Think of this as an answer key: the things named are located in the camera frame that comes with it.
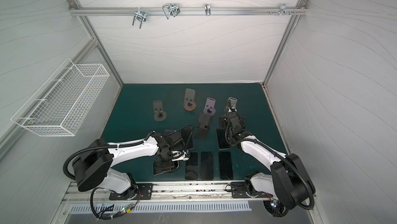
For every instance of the white wire basket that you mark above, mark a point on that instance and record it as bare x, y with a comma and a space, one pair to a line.
59, 107

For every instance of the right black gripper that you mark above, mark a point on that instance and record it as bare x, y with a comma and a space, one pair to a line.
232, 116

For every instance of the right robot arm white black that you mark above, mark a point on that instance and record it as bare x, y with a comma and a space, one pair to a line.
289, 180

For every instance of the metal u-bolt clamp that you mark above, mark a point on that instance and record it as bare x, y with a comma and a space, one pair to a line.
171, 10
139, 18

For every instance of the wooden round stand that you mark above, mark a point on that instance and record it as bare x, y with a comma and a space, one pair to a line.
189, 102

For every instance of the black folding phone stand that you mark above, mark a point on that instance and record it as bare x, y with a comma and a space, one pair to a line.
202, 129

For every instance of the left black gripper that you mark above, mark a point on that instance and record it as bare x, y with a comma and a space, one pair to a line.
173, 149

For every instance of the phone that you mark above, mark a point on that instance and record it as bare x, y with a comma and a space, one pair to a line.
160, 167
191, 169
225, 166
222, 143
187, 135
207, 166

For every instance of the aluminium crossbar rail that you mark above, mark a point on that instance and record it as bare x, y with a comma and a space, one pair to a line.
185, 11

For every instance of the metal clamp small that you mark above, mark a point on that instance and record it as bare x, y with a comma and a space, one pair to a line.
207, 9

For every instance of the metal u-bolt clamp middle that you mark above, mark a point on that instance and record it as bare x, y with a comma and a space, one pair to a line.
171, 10

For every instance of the metal bracket right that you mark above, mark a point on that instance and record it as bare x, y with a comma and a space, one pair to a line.
282, 11

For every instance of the grey round stand right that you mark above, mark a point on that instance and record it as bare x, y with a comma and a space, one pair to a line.
233, 102

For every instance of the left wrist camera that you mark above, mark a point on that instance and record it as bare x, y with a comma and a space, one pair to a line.
180, 155

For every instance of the metal u-bolt clamp left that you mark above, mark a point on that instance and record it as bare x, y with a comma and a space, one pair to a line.
139, 18

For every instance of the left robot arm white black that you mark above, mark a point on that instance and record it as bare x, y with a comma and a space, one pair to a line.
93, 167

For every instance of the grey round stand left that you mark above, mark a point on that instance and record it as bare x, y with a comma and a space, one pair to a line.
159, 113

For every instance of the white slotted cable duct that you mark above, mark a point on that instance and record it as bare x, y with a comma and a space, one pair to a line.
167, 207

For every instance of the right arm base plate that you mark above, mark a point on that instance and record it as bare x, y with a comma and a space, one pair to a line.
242, 190

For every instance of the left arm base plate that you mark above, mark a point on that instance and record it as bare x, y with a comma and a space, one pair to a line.
142, 191

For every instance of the grey round stand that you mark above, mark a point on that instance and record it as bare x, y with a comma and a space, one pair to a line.
159, 113
233, 102

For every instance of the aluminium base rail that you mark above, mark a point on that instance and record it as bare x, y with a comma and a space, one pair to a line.
185, 191

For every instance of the lilac rear round stand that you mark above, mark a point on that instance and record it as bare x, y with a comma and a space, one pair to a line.
209, 108

